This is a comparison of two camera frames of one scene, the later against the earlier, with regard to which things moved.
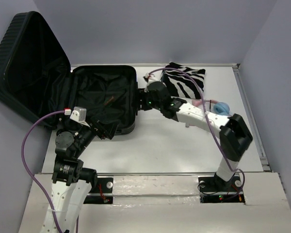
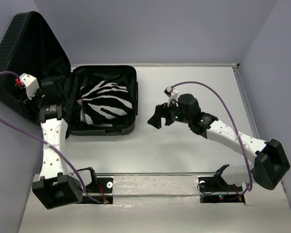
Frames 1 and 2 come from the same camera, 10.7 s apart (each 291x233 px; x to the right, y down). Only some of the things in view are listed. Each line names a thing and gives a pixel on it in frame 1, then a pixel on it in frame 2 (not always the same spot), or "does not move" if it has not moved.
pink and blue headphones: (220, 108) -> (80, 102)
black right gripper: (142, 94) -> (161, 110)
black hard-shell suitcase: (30, 74) does not move
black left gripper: (108, 129) -> (41, 92)
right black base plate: (213, 184) does not move
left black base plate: (104, 185) does not move
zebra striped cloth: (180, 86) -> (104, 103)
